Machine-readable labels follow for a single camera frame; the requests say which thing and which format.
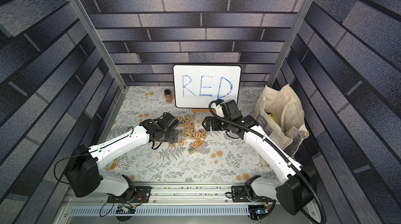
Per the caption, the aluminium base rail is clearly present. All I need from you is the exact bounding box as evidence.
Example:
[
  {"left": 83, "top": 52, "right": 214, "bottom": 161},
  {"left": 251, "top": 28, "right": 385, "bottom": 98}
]
[{"left": 62, "top": 182, "right": 317, "bottom": 217}]

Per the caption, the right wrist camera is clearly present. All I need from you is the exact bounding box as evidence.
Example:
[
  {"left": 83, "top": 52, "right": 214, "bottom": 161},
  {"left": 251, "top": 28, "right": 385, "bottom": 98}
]
[{"left": 215, "top": 100, "right": 225, "bottom": 118}]

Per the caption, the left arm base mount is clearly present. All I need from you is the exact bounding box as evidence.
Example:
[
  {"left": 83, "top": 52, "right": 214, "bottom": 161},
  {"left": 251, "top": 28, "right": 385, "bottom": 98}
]
[{"left": 107, "top": 186, "right": 152, "bottom": 204}]

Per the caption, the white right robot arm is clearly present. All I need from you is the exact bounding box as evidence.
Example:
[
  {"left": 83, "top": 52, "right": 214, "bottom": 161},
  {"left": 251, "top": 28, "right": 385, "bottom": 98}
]
[{"left": 202, "top": 100, "right": 326, "bottom": 224}]

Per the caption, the orange U letter block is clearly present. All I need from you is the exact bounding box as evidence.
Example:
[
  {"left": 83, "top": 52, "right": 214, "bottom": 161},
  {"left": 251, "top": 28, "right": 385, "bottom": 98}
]
[{"left": 191, "top": 142, "right": 198, "bottom": 149}]

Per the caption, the whiteboard with RED writing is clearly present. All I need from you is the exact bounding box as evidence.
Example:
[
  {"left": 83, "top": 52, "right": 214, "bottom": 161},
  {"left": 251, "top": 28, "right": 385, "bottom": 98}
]
[{"left": 173, "top": 65, "right": 242, "bottom": 109}]

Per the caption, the amber spice jar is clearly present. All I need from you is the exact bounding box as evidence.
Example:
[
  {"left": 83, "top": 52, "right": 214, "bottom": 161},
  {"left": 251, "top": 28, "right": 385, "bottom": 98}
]
[{"left": 164, "top": 89, "right": 173, "bottom": 103}]

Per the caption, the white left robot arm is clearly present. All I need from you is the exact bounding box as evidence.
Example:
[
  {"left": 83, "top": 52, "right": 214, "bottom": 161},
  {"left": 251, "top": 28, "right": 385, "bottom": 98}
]
[{"left": 65, "top": 112, "right": 179, "bottom": 203}]

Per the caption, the floral patterned table mat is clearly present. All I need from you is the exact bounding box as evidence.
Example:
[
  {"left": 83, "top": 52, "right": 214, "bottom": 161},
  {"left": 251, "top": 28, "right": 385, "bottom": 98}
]
[{"left": 108, "top": 87, "right": 277, "bottom": 183}]

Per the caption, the wooden whiteboard stand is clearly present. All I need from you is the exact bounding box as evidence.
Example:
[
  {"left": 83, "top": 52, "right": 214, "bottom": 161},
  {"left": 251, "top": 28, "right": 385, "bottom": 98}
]
[{"left": 192, "top": 109, "right": 210, "bottom": 114}]

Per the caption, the blue E letter block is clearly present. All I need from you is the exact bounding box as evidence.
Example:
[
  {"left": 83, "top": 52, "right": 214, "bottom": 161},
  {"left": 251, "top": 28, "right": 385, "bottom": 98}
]
[{"left": 188, "top": 148, "right": 195, "bottom": 155}]

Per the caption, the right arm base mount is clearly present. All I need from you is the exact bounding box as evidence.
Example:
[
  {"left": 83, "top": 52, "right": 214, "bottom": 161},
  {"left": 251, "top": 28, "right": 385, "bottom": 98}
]
[{"left": 231, "top": 185, "right": 274, "bottom": 203}]

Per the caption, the cream canvas tote bag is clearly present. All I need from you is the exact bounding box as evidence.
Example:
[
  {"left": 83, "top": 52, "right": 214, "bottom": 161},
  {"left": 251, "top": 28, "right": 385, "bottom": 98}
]
[{"left": 252, "top": 84, "right": 310, "bottom": 158}]

